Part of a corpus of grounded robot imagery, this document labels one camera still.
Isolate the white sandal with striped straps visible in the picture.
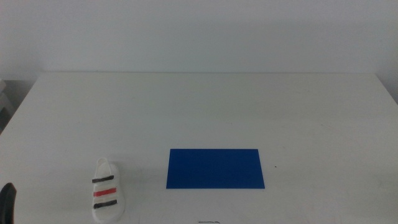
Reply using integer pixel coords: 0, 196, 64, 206
91, 157, 126, 224

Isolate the blue rectangular mat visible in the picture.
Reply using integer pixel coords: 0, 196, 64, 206
165, 148, 266, 190

